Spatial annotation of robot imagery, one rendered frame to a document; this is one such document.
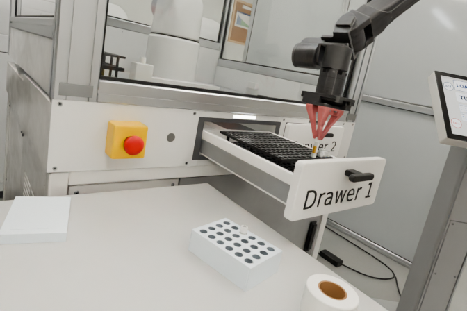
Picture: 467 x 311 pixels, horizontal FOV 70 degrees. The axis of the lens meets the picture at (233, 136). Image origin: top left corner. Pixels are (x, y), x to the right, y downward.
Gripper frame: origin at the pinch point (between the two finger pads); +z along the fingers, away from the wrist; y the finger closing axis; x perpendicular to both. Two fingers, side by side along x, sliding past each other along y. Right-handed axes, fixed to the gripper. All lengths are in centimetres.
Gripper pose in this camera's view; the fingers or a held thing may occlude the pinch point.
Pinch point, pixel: (318, 135)
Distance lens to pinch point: 76.1
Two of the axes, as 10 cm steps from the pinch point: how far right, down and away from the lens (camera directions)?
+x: 7.9, 0.8, 6.1
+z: -2.0, 9.7, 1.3
